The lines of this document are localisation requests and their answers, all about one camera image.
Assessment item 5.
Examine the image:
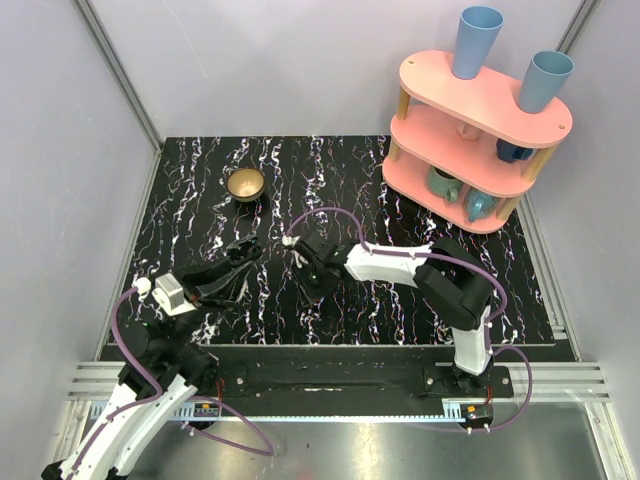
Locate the black earbud charging case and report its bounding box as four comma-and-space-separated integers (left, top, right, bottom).
226, 236, 262, 267

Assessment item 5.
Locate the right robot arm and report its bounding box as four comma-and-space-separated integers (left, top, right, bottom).
289, 232, 494, 397

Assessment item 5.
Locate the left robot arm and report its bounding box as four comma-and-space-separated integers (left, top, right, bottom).
41, 252, 259, 479

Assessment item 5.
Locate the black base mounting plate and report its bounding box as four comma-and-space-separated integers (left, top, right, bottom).
99, 343, 515, 404

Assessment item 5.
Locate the brown ceramic bowl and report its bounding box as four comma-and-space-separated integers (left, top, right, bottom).
227, 168, 265, 203

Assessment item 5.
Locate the green ceramic mug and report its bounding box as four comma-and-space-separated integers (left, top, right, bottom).
427, 167, 464, 203

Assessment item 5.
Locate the light blue ceramic mug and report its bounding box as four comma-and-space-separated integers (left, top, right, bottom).
463, 188, 500, 222

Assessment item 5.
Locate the pink three-tier shelf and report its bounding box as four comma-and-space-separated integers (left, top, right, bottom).
382, 50, 573, 234

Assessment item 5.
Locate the pink mug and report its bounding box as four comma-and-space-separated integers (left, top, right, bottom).
457, 122, 482, 141

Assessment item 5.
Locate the dark blue mug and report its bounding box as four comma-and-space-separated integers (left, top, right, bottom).
496, 139, 534, 163

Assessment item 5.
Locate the left blue plastic cup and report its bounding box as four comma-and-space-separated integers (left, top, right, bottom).
452, 5, 504, 80

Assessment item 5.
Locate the blue plastic cup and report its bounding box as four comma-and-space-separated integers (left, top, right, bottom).
517, 50, 574, 114
452, 5, 504, 80

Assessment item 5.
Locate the right blue plastic cup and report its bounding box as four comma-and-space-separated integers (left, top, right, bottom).
517, 50, 574, 114

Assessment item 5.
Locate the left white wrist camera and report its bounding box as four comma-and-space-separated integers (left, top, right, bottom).
132, 272, 196, 317

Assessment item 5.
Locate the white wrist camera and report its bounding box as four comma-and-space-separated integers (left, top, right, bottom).
282, 235, 309, 269
132, 272, 196, 317

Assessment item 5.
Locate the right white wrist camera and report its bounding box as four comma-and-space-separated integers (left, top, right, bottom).
282, 235, 309, 269

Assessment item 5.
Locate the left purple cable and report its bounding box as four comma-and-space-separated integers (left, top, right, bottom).
64, 284, 275, 476

